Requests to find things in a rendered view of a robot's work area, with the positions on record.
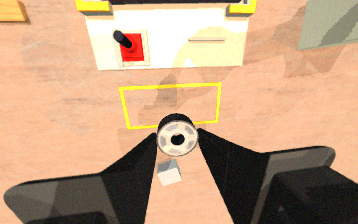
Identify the yellow rectangular outline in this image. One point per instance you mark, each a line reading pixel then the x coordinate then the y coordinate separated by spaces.
pixel 168 86

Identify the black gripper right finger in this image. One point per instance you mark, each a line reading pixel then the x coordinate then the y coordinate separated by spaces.
pixel 243 176

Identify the black and white wheel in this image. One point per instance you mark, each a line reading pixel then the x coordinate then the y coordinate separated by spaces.
pixel 178 145

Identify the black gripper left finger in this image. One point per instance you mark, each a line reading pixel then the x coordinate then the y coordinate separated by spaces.
pixel 121 191

